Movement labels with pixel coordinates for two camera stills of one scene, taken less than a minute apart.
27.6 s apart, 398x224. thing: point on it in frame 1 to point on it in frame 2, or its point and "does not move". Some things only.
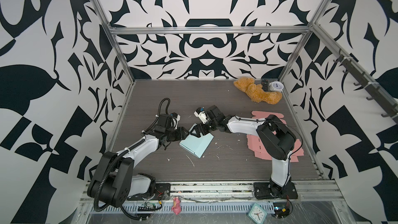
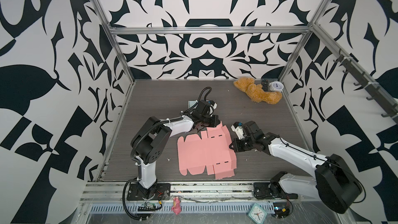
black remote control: [265, 83] does not move
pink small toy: [176, 207] does not move
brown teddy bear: [255, 92] does not move
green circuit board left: [147, 207] does not move
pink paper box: [255, 143] to [212, 150]
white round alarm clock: [276, 86] does not move
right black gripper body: [213, 125] to [245, 144]
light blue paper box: [195, 145] to [192, 102]
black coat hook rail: [375, 91] does not move
